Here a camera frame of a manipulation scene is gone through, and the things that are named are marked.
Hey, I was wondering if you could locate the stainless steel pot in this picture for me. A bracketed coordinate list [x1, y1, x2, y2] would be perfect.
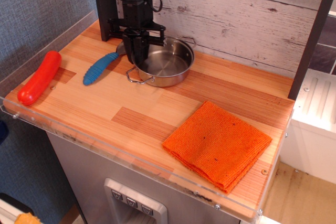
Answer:
[126, 36, 197, 87]

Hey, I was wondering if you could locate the grey toy fridge cabinet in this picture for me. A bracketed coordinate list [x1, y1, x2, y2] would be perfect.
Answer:
[47, 133, 240, 223]

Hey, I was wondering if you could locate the red plastic sausage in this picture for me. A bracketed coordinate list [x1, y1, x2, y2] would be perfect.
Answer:
[17, 51, 62, 105]

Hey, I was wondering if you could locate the dark right shelf post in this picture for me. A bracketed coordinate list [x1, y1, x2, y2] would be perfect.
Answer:
[288, 0, 333, 100]

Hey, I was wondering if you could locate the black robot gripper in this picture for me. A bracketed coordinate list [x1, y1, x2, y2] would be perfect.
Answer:
[108, 0, 165, 65]

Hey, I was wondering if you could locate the white toy sink unit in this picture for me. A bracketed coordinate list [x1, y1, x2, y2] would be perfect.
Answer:
[278, 11, 336, 185]

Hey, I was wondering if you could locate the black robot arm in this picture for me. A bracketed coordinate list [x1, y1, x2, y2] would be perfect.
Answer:
[96, 0, 165, 65]

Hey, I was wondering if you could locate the yellow object bottom left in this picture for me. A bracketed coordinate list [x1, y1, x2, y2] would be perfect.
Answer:
[14, 212, 41, 224]

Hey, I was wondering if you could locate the clear acrylic edge guard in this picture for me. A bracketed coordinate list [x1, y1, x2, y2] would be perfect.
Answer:
[1, 12, 294, 223]

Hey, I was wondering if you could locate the blue handled metal spoon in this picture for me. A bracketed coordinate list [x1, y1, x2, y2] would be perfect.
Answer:
[82, 42, 126, 86]

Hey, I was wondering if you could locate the orange folded cloth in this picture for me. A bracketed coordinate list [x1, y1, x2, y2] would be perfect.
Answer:
[162, 101, 272, 194]

